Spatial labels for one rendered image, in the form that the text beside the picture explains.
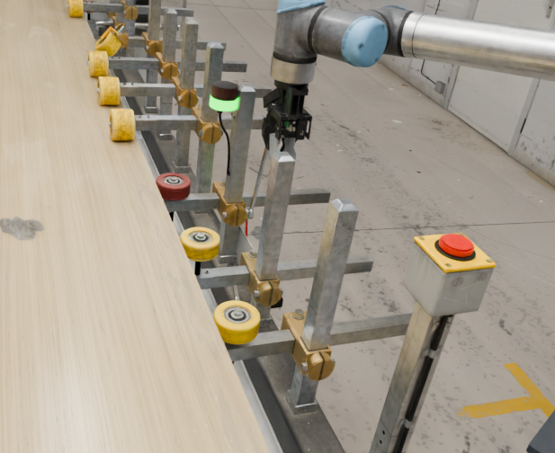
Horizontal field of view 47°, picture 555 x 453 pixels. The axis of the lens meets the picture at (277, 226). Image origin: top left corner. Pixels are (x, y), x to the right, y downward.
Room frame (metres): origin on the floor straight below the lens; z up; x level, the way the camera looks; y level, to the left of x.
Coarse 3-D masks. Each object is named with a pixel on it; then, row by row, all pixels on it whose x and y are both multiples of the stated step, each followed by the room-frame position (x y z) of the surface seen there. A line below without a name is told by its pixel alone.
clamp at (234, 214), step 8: (216, 184) 1.39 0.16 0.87; (216, 192) 1.36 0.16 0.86; (224, 200) 1.31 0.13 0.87; (224, 208) 1.30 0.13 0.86; (232, 208) 1.29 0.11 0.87; (240, 208) 1.29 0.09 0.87; (224, 216) 1.28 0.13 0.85; (232, 216) 1.28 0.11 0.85; (240, 216) 1.29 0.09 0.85; (232, 224) 1.28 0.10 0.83; (240, 224) 1.29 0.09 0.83
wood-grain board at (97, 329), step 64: (0, 0) 2.70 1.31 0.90; (64, 0) 2.88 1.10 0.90; (0, 64) 1.91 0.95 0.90; (64, 64) 2.01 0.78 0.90; (0, 128) 1.45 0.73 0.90; (64, 128) 1.51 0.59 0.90; (0, 192) 1.13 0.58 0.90; (64, 192) 1.18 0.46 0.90; (128, 192) 1.22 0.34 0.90; (0, 256) 0.91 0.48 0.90; (64, 256) 0.95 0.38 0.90; (128, 256) 0.98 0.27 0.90; (0, 320) 0.75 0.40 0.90; (64, 320) 0.77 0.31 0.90; (128, 320) 0.80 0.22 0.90; (192, 320) 0.82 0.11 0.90; (0, 384) 0.62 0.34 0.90; (64, 384) 0.64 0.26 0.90; (128, 384) 0.66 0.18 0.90; (192, 384) 0.68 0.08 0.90; (0, 448) 0.52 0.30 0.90; (64, 448) 0.54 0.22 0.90; (128, 448) 0.55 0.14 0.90; (192, 448) 0.57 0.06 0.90; (256, 448) 0.58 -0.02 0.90
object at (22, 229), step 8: (16, 216) 1.02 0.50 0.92; (0, 224) 1.01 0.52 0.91; (8, 224) 1.01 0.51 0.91; (16, 224) 1.01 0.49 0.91; (24, 224) 1.01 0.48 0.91; (32, 224) 1.02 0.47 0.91; (40, 224) 1.02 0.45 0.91; (8, 232) 0.99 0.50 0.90; (16, 232) 0.99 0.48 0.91; (24, 232) 0.99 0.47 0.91; (32, 232) 1.00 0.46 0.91
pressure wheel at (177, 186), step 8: (160, 176) 1.31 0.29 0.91; (168, 176) 1.32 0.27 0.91; (176, 176) 1.33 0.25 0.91; (184, 176) 1.33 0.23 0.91; (160, 184) 1.27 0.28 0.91; (168, 184) 1.28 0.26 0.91; (176, 184) 1.28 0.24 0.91; (184, 184) 1.29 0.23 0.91; (160, 192) 1.27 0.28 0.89; (168, 192) 1.26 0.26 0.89; (176, 192) 1.27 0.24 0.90; (184, 192) 1.28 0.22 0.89
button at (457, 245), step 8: (440, 240) 0.64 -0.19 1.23; (448, 240) 0.64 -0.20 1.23; (456, 240) 0.64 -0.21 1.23; (464, 240) 0.64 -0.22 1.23; (448, 248) 0.62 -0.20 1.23; (456, 248) 0.62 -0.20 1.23; (464, 248) 0.62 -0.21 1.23; (472, 248) 0.63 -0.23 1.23; (456, 256) 0.62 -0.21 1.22; (464, 256) 0.62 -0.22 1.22
